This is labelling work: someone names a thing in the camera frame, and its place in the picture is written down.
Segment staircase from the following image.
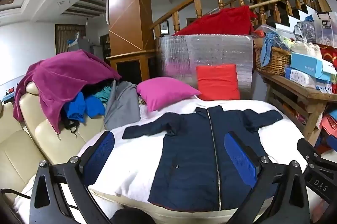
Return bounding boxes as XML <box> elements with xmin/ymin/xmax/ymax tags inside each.
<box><xmin>274</xmin><ymin>0</ymin><xmax>324</xmax><ymax>30</ymax></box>

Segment navy blue zip jacket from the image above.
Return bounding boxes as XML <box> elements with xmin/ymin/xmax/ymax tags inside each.
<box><xmin>122</xmin><ymin>105</ymin><xmax>283</xmax><ymax>212</ymax></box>

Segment brown striped curtain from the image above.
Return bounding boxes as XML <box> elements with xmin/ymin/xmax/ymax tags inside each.
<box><xmin>55</xmin><ymin>24</ymin><xmax>86</xmax><ymax>55</ymax></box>

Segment red blanket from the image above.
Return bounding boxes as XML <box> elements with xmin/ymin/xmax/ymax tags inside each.
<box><xmin>172</xmin><ymin>5</ymin><xmax>258</xmax><ymax>36</ymax></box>

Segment white fleece blanket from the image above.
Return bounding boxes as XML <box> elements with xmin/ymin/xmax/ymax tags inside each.
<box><xmin>13</xmin><ymin>96</ymin><xmax>311</xmax><ymax>214</ymax></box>

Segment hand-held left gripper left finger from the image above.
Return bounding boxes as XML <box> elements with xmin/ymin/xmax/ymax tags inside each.
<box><xmin>29</xmin><ymin>131</ymin><xmax>115</xmax><ymax>224</ymax></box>

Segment silver foil insulation mat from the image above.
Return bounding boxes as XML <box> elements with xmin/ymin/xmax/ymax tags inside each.
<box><xmin>155</xmin><ymin>34</ymin><xmax>254</xmax><ymax>101</ymax></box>

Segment red gold patterned bag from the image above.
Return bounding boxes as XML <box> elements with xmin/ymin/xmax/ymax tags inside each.
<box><xmin>314</xmin><ymin>43</ymin><xmax>337</xmax><ymax>67</ymax></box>

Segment white patterned tissue pack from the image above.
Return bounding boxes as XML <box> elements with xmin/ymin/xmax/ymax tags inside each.
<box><xmin>284</xmin><ymin>68</ymin><xmax>316</xmax><ymax>89</ymax></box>

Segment orange-red pillow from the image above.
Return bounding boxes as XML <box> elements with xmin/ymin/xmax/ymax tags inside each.
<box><xmin>196</xmin><ymin>64</ymin><xmax>241</xmax><ymax>101</ymax></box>

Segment grey cabinet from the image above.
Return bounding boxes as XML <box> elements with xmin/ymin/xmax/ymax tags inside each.
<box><xmin>76</xmin><ymin>37</ymin><xmax>104</xmax><ymax>59</ymax></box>

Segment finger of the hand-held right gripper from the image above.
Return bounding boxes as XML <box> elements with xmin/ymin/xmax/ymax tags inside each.
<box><xmin>297</xmin><ymin>138</ymin><xmax>337</xmax><ymax>170</ymax></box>

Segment black cable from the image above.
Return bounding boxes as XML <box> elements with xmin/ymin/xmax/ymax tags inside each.
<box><xmin>0</xmin><ymin>188</ymin><xmax>31</xmax><ymax>200</ymax></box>

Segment wicker basket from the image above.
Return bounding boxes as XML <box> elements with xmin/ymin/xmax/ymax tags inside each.
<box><xmin>254</xmin><ymin>45</ymin><xmax>291</xmax><ymax>77</ymax></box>

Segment wooden pillar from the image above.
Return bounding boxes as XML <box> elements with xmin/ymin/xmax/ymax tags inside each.
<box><xmin>107</xmin><ymin>0</ymin><xmax>156</xmax><ymax>82</ymax></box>

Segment grey garment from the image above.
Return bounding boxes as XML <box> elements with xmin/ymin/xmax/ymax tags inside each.
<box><xmin>104</xmin><ymin>80</ymin><xmax>141</xmax><ymax>131</ymax></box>

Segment dotted plastic bag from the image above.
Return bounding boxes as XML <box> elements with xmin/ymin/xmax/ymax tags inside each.
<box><xmin>293</xmin><ymin>21</ymin><xmax>316</xmax><ymax>42</ymax></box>

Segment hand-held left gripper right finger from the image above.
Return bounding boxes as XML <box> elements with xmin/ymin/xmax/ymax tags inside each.
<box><xmin>224</xmin><ymin>131</ymin><xmax>311</xmax><ymax>224</ymax></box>

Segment white blue small packs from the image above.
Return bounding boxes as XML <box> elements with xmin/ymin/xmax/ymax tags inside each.
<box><xmin>314</xmin><ymin>79</ymin><xmax>333</xmax><ymax>94</ymax></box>

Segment cream plastic bag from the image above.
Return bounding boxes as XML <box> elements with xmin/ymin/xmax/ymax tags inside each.
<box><xmin>291</xmin><ymin>41</ymin><xmax>323</xmax><ymax>59</ymax></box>

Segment stack of coral towels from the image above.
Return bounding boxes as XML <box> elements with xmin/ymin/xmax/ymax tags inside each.
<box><xmin>320</xmin><ymin>114</ymin><xmax>337</xmax><ymax>148</ymax></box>

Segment pile of clothes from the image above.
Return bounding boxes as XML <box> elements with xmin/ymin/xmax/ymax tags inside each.
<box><xmin>13</xmin><ymin>49</ymin><xmax>122</xmax><ymax>140</ymax></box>

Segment clear plastic storage box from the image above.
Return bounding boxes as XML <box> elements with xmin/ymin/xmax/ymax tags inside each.
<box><xmin>313</xmin><ymin>12</ymin><xmax>337</xmax><ymax>46</ymax></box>

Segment wooden side table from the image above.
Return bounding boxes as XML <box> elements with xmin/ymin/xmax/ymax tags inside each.
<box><xmin>257</xmin><ymin>70</ymin><xmax>337</xmax><ymax>147</ymax></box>

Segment light blue cloth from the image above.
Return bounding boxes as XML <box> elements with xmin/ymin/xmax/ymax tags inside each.
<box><xmin>259</xmin><ymin>32</ymin><xmax>283</xmax><ymax>67</ymax></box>

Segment cream leather sofa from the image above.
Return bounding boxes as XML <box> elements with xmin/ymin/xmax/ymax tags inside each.
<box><xmin>0</xmin><ymin>81</ymin><xmax>111</xmax><ymax>203</ymax></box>

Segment pink pillow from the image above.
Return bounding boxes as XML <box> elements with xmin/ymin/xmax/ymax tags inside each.
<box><xmin>136</xmin><ymin>77</ymin><xmax>202</xmax><ymax>112</ymax></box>

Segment light blue cardboard box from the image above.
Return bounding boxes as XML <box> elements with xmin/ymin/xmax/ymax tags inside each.
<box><xmin>290</xmin><ymin>53</ymin><xmax>333</xmax><ymax>81</ymax></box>

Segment black strapped bag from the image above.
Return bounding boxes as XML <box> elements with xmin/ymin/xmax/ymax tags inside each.
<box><xmin>62</xmin><ymin>119</ymin><xmax>79</xmax><ymax>138</ymax></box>

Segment teal garment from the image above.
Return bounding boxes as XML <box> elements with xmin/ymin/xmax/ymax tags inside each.
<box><xmin>92</xmin><ymin>86</ymin><xmax>112</xmax><ymax>105</ymax></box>

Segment bright blue garment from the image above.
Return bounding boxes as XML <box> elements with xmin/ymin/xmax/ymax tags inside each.
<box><xmin>63</xmin><ymin>91</ymin><xmax>106</xmax><ymax>123</ymax></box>

